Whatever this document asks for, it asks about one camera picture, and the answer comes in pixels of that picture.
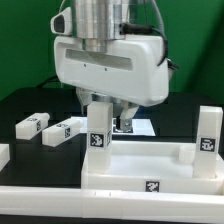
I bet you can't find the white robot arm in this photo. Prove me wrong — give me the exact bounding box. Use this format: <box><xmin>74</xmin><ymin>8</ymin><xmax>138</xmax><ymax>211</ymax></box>
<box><xmin>51</xmin><ymin>0</ymin><xmax>169</xmax><ymax>132</ymax></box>

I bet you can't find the white left side block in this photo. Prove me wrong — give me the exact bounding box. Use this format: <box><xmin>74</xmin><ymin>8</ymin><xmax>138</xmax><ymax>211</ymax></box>
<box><xmin>0</xmin><ymin>144</ymin><xmax>10</xmax><ymax>171</ymax></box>

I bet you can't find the white sheet with markers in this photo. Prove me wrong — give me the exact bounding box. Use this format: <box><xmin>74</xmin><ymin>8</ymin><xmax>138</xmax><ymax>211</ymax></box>
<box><xmin>71</xmin><ymin>116</ymin><xmax>157</xmax><ymax>137</ymax></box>

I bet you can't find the white front rail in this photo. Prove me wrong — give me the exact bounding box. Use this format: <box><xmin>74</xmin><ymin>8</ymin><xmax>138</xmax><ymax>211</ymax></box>
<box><xmin>0</xmin><ymin>186</ymin><xmax>224</xmax><ymax>224</ymax></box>

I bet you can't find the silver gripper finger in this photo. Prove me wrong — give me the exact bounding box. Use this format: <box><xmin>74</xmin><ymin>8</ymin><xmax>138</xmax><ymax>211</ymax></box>
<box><xmin>76</xmin><ymin>87</ymin><xmax>92</xmax><ymax>112</ymax></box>
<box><xmin>120</xmin><ymin>101</ymin><xmax>139</xmax><ymax>132</ymax></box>

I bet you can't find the white desk tabletop tray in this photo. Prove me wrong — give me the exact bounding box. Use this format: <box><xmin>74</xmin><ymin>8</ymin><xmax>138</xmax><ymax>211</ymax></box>
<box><xmin>81</xmin><ymin>141</ymin><xmax>224</xmax><ymax>195</ymax></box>

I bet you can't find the black cable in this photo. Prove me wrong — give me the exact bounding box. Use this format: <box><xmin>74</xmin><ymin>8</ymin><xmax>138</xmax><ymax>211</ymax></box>
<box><xmin>35</xmin><ymin>75</ymin><xmax>61</xmax><ymax>89</ymax></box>

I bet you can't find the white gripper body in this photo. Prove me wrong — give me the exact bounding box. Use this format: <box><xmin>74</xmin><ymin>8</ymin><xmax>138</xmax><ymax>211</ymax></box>
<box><xmin>50</xmin><ymin>6</ymin><xmax>169</xmax><ymax>107</ymax></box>

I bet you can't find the grey corrugated cable hose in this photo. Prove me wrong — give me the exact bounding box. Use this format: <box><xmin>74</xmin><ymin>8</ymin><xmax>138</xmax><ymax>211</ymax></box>
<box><xmin>146</xmin><ymin>0</ymin><xmax>181</xmax><ymax>71</ymax></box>

